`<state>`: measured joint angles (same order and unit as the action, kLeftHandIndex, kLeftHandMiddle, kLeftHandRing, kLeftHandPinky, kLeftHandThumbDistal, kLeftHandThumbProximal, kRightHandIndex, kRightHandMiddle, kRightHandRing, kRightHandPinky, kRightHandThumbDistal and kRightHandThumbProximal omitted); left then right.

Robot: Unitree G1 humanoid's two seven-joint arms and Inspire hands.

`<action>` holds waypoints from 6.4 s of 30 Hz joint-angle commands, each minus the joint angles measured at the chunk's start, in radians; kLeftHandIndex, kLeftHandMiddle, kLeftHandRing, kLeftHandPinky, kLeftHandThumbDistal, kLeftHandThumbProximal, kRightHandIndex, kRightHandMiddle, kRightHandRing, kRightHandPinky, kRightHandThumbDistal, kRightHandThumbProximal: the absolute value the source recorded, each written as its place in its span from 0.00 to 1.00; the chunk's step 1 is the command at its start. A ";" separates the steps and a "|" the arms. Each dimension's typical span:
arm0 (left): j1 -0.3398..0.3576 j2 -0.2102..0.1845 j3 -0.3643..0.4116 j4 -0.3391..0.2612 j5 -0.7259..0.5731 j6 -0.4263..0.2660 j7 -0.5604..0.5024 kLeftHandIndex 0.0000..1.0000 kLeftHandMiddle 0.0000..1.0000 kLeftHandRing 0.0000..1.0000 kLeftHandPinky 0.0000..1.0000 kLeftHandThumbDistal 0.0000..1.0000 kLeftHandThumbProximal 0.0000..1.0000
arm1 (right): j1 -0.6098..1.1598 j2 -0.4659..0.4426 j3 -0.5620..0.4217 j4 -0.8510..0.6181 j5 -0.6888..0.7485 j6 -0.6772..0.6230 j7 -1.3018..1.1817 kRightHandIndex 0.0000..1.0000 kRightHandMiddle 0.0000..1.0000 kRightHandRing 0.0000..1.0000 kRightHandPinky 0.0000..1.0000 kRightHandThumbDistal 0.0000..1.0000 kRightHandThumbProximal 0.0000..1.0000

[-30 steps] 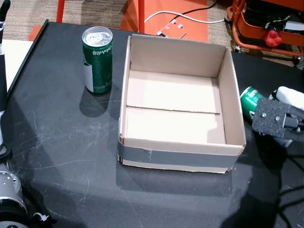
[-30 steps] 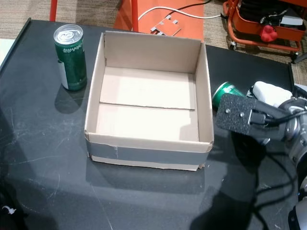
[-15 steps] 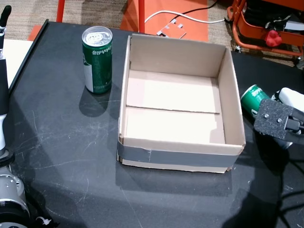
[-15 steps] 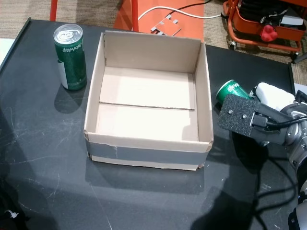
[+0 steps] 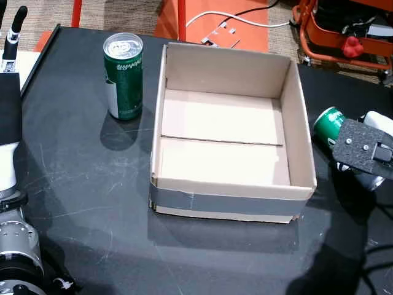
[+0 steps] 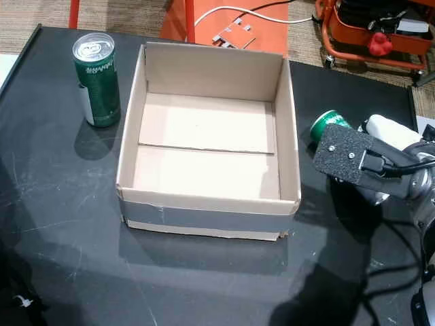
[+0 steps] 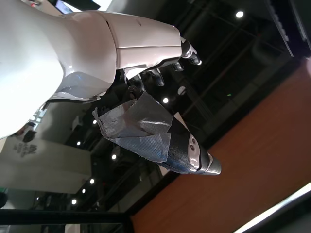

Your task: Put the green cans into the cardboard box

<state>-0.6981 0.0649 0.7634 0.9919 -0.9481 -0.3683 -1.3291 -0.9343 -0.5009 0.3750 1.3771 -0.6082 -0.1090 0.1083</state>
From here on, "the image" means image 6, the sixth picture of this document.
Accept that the white zip tie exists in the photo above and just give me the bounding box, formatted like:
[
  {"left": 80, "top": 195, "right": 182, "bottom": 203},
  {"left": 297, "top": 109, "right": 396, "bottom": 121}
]
[{"left": 12, "top": 295, "right": 35, "bottom": 308}]

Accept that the cardboard box with gray tape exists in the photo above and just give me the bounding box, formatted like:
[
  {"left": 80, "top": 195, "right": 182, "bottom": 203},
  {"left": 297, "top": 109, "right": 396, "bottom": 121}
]
[{"left": 115, "top": 41, "right": 302, "bottom": 242}]

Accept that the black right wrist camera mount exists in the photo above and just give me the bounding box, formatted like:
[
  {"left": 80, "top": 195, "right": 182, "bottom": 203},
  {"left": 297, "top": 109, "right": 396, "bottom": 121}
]
[{"left": 312, "top": 124, "right": 425, "bottom": 204}]

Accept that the gray metal bar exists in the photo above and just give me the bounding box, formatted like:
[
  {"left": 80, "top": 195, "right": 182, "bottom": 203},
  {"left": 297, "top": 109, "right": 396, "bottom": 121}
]
[{"left": 413, "top": 71, "right": 435, "bottom": 88}]

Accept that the gray flat box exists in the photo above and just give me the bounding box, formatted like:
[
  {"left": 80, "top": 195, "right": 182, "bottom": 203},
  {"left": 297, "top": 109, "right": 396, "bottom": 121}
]
[{"left": 396, "top": 18, "right": 430, "bottom": 35}]

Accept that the orange metal cart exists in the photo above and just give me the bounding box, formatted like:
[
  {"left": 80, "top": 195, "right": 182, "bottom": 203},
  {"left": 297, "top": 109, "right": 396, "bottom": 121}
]
[{"left": 312, "top": 0, "right": 431, "bottom": 77}]

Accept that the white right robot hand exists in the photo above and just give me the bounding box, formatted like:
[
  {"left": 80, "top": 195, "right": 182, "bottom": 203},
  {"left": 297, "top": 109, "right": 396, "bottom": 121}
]
[{"left": 356, "top": 114, "right": 422, "bottom": 150}]

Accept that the green soda can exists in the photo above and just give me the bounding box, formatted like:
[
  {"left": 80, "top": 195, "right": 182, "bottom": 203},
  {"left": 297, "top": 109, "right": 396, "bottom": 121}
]
[
  {"left": 71, "top": 33, "right": 122, "bottom": 129},
  {"left": 309, "top": 110, "right": 353, "bottom": 143}
]

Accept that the orange metal stand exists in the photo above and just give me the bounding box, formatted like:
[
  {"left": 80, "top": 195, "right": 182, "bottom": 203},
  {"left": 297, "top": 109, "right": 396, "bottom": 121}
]
[{"left": 159, "top": 0, "right": 290, "bottom": 58}]

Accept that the black equipment bundle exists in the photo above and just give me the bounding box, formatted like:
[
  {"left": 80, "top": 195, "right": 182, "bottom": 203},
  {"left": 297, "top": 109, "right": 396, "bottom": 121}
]
[{"left": 339, "top": 0, "right": 408, "bottom": 33}]

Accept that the small orange board with brackets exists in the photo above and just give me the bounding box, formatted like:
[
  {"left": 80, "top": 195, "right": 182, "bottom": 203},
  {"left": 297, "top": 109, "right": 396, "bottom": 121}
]
[{"left": 212, "top": 20, "right": 256, "bottom": 49}]

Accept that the red rubber toy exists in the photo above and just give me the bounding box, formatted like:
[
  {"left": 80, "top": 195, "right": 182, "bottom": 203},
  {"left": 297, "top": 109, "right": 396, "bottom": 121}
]
[{"left": 368, "top": 32, "right": 394, "bottom": 57}]

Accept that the white floor cable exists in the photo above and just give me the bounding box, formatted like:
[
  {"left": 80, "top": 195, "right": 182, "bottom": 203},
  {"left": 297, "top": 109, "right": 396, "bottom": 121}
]
[{"left": 195, "top": 5, "right": 313, "bottom": 26}]

